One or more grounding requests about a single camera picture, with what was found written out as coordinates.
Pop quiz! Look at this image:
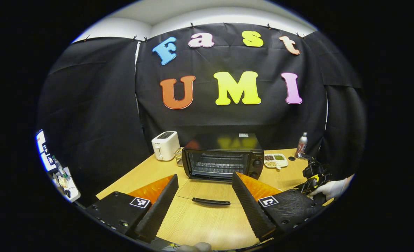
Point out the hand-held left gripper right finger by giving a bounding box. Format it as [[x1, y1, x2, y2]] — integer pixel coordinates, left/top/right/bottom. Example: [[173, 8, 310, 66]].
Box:
[[232, 171, 328, 242]]

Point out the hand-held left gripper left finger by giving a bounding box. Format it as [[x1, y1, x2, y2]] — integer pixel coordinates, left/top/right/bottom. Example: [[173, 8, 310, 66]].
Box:
[[85, 174, 179, 243]]

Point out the black electric oven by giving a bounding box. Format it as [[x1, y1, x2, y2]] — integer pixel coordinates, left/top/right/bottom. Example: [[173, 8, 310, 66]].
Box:
[[176, 133, 265, 206]]

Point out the silver drink bottle red label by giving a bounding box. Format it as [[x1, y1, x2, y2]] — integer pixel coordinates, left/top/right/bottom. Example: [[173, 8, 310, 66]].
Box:
[[295, 132, 308, 159]]

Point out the white divided snack dish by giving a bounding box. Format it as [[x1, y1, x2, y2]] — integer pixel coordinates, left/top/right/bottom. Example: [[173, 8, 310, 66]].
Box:
[[264, 154, 289, 170]]

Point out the white toaster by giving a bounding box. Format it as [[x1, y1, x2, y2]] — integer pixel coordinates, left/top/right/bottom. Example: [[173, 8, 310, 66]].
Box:
[[151, 131, 180, 161]]

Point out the white side table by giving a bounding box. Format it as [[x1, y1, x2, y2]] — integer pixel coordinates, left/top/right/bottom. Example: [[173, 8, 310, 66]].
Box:
[[50, 166, 81, 203]]

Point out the green plastic bottle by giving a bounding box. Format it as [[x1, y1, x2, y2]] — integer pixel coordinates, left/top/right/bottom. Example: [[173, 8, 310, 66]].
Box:
[[52, 155, 69, 180]]

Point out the computer monitor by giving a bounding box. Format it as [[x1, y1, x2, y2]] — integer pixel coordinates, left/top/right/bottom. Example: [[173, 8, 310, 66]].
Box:
[[36, 129, 58, 173]]

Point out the metal wire basket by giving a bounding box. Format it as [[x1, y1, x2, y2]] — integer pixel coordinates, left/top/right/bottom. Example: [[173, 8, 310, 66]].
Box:
[[174, 147, 185, 167]]

